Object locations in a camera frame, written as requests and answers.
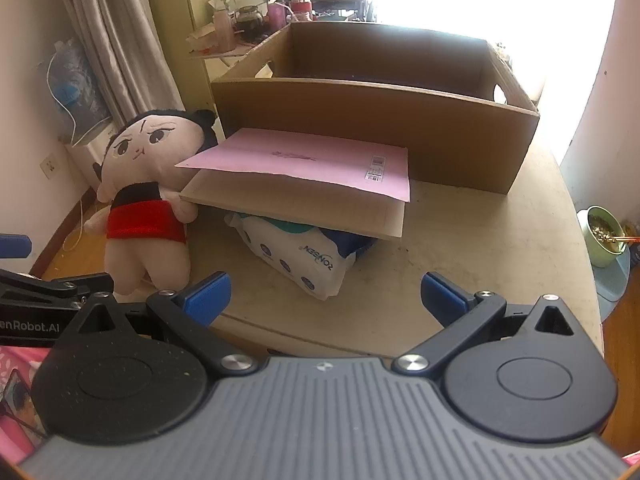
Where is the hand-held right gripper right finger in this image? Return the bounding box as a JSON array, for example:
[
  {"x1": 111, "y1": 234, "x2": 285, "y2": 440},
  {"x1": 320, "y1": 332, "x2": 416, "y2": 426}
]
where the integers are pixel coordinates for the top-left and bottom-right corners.
[{"x1": 392, "y1": 271, "x2": 577, "y2": 376}]

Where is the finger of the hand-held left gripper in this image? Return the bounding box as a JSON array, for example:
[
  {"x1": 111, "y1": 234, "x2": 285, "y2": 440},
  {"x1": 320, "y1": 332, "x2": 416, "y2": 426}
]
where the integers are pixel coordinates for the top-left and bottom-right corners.
[
  {"x1": 0, "y1": 268, "x2": 115, "y2": 311},
  {"x1": 0, "y1": 233, "x2": 32, "y2": 260}
]

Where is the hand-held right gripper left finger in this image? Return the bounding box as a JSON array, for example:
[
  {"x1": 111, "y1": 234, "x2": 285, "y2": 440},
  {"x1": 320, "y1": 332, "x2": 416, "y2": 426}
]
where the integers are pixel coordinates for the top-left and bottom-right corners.
[{"x1": 75, "y1": 271, "x2": 257, "y2": 376}]

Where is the white tissue pack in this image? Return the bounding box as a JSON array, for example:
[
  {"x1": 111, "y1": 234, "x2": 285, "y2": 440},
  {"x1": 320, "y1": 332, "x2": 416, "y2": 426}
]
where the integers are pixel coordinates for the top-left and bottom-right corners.
[{"x1": 224, "y1": 211, "x2": 378, "y2": 302}]

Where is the brown cardboard sheet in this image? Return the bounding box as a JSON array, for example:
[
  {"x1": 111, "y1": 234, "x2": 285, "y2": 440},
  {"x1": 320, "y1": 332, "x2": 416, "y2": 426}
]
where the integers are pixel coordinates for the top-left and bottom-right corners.
[{"x1": 179, "y1": 170, "x2": 407, "y2": 239}]

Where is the plush doll head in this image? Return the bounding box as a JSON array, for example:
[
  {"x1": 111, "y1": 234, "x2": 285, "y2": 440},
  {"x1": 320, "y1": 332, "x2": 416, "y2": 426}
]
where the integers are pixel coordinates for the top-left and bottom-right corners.
[{"x1": 82, "y1": 107, "x2": 221, "y2": 297}]

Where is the pink envelope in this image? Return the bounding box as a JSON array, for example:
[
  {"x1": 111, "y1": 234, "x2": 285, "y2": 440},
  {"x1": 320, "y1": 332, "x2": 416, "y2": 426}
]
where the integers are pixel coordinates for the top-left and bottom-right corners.
[{"x1": 175, "y1": 127, "x2": 412, "y2": 204}]

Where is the brown cardboard box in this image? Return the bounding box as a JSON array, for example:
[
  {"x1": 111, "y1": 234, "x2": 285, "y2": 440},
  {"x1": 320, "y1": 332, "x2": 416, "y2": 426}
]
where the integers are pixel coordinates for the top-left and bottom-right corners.
[{"x1": 210, "y1": 21, "x2": 542, "y2": 196}]

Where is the pink printed cloth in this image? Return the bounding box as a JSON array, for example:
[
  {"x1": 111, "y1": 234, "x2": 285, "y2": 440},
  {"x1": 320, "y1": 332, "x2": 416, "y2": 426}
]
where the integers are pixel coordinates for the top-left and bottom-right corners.
[{"x1": 0, "y1": 344, "x2": 52, "y2": 467}]

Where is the white floor appliance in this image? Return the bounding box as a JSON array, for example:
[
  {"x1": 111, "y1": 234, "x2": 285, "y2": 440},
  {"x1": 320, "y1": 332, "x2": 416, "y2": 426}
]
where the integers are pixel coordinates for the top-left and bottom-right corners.
[{"x1": 65, "y1": 119, "x2": 127, "y2": 192}]

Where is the green bowl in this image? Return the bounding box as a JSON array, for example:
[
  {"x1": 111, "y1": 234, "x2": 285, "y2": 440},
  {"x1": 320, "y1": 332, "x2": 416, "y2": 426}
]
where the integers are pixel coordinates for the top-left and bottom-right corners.
[{"x1": 577, "y1": 205, "x2": 633, "y2": 269}]

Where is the clear plastic bag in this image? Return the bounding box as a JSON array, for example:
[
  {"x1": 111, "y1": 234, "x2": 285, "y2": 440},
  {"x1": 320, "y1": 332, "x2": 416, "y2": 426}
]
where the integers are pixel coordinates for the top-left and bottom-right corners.
[{"x1": 37, "y1": 37, "x2": 114, "y2": 137}]

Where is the grey blue plastic stool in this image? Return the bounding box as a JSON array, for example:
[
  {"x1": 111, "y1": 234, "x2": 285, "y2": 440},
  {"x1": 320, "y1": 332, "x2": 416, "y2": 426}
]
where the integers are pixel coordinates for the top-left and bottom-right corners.
[{"x1": 594, "y1": 249, "x2": 640, "y2": 304}]

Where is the grey curtain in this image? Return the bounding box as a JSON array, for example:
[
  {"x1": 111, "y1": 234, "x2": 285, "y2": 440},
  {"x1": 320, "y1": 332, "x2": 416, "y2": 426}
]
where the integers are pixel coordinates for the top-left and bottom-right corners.
[{"x1": 52, "y1": 0, "x2": 187, "y2": 126}]

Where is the folding side table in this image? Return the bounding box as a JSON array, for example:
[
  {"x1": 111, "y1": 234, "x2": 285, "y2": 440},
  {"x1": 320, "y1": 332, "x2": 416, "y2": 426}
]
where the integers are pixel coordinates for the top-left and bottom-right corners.
[{"x1": 187, "y1": 35, "x2": 283, "y2": 70}]

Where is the open cardboard packet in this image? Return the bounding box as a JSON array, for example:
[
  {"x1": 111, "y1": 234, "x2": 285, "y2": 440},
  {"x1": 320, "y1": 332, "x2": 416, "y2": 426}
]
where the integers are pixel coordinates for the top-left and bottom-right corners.
[{"x1": 186, "y1": 26, "x2": 222, "y2": 55}]

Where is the pink spray bottle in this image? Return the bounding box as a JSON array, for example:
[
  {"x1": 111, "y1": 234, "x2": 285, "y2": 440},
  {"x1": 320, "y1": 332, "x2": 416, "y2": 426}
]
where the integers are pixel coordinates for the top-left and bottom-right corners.
[{"x1": 211, "y1": 0, "x2": 237, "y2": 54}]

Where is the dark glass jar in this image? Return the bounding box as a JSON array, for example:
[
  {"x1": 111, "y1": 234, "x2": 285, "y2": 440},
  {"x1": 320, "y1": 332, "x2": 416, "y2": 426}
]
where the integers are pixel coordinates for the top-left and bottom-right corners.
[{"x1": 234, "y1": 5, "x2": 265, "y2": 42}]

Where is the pink drinking bottle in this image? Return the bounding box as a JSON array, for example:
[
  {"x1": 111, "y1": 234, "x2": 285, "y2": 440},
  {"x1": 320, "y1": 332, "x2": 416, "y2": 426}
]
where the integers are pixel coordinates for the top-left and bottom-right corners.
[{"x1": 266, "y1": 0, "x2": 292, "y2": 36}]

